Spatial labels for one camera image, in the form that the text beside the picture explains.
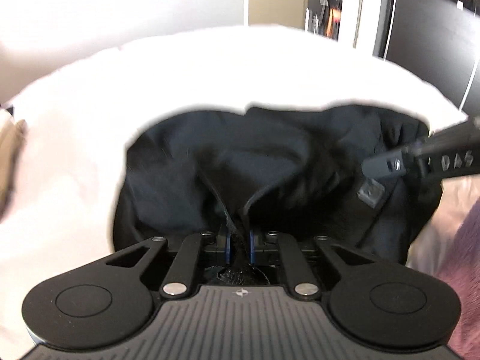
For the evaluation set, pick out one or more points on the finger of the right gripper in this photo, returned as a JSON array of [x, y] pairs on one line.
[[391, 164]]

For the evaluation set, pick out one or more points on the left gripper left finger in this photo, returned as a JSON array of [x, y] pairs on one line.
[[198, 259]]

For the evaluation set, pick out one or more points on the polka dot bed sheet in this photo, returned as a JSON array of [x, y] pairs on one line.
[[81, 118]]

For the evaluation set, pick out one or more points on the black pants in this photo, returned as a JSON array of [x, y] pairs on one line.
[[295, 172]]

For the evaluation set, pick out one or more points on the tan folded fleece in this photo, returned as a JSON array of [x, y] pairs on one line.
[[12, 141]]

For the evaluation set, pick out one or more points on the purple fuzzy blanket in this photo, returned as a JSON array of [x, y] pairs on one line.
[[460, 269]]

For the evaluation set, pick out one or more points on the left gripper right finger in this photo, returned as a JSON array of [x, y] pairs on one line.
[[279, 257]]

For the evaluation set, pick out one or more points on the black sliding wardrobe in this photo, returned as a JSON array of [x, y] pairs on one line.
[[438, 41]]

